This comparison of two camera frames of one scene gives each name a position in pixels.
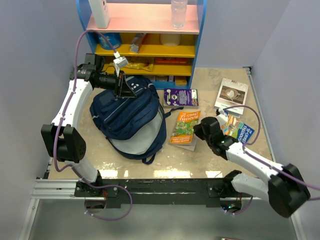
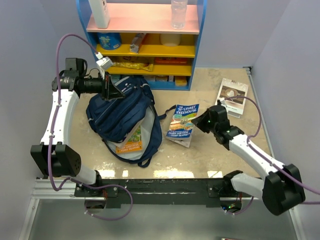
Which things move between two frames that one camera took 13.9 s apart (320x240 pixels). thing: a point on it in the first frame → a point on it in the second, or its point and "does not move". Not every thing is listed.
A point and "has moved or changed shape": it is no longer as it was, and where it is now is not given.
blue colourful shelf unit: x=142 y=40 does not move
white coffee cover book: x=231 y=94 does not move
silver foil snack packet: x=137 y=41 does not move
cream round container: x=170 y=39 does not move
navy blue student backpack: x=135 y=127 has moved or changed shape
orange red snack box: x=170 y=60 does not move
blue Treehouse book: x=235 y=128 → x=181 y=127
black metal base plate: x=196 y=192 does not move
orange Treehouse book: x=183 y=132 → x=134 y=144
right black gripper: x=197 y=130 → x=199 y=120
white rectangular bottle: x=99 y=9 does not move
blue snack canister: x=114 y=38 does not move
